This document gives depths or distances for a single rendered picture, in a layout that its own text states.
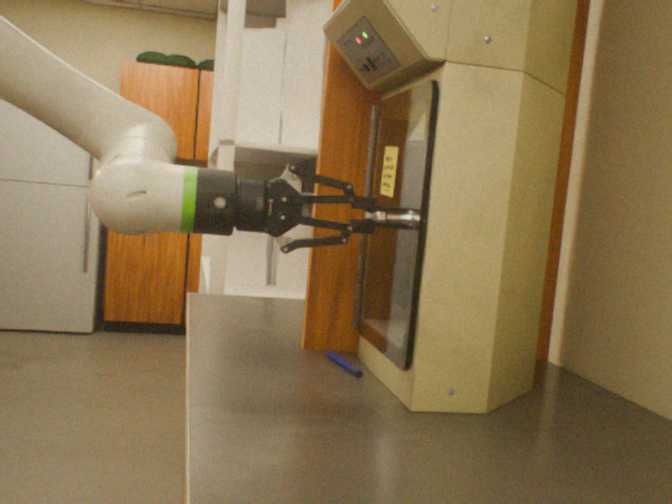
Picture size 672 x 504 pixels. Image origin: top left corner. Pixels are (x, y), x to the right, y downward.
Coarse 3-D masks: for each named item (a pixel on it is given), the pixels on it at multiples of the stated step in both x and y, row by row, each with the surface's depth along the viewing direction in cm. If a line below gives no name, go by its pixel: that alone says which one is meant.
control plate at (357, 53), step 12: (360, 24) 105; (348, 36) 113; (360, 36) 109; (372, 36) 105; (348, 48) 118; (360, 48) 113; (372, 48) 108; (384, 48) 104; (360, 60) 117; (384, 60) 108; (396, 60) 104; (360, 72) 121; (372, 72) 116; (384, 72) 112
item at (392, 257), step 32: (416, 96) 103; (384, 128) 119; (416, 128) 102; (416, 160) 101; (416, 192) 100; (416, 224) 99; (384, 256) 113; (416, 256) 98; (384, 288) 112; (416, 288) 98; (384, 320) 111; (384, 352) 110
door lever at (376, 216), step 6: (366, 210) 107; (366, 216) 106; (372, 216) 102; (378, 216) 100; (384, 216) 100; (390, 216) 101; (396, 216) 101; (402, 216) 101; (408, 216) 101; (384, 222) 101; (402, 222) 101; (408, 222) 101; (408, 228) 102
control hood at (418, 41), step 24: (360, 0) 99; (384, 0) 93; (408, 0) 93; (432, 0) 94; (336, 24) 114; (384, 24) 98; (408, 24) 94; (432, 24) 94; (336, 48) 123; (408, 48) 97; (432, 48) 95; (408, 72) 105
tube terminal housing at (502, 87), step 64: (512, 0) 96; (576, 0) 112; (448, 64) 95; (512, 64) 97; (448, 128) 96; (512, 128) 98; (448, 192) 97; (512, 192) 100; (448, 256) 98; (512, 256) 103; (448, 320) 99; (512, 320) 106; (448, 384) 100; (512, 384) 109
